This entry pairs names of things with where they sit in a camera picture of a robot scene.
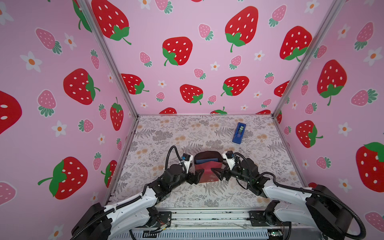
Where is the maroon wrapping paper sheet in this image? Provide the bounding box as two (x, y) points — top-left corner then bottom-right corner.
(194, 151), (224, 184)

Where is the blue gift box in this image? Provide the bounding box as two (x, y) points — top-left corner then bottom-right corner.
(196, 158), (219, 165)

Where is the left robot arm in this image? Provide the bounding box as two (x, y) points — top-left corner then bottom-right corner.
(71, 164), (205, 240)

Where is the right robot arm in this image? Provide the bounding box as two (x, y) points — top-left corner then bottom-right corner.
(212, 159), (353, 240)

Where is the floral table mat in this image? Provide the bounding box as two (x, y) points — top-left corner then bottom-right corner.
(110, 115), (302, 209)

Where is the blue tape dispenser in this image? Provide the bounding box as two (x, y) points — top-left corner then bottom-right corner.
(233, 123), (246, 145)

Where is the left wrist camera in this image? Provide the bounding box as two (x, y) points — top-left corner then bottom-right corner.
(182, 154), (194, 174)

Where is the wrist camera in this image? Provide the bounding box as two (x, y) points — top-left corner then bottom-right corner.
(182, 154), (194, 174)
(223, 151), (236, 170)

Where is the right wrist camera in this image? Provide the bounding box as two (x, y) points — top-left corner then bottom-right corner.
(223, 151), (236, 170)

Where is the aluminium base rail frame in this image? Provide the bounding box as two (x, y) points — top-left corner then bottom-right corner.
(85, 207), (340, 240)

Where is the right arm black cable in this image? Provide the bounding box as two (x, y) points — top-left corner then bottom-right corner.
(233, 152), (367, 240)

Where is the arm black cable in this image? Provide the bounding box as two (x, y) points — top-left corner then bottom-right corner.
(233, 152), (367, 240)
(69, 145), (185, 240)

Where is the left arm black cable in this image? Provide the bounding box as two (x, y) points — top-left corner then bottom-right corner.
(69, 145), (185, 240)

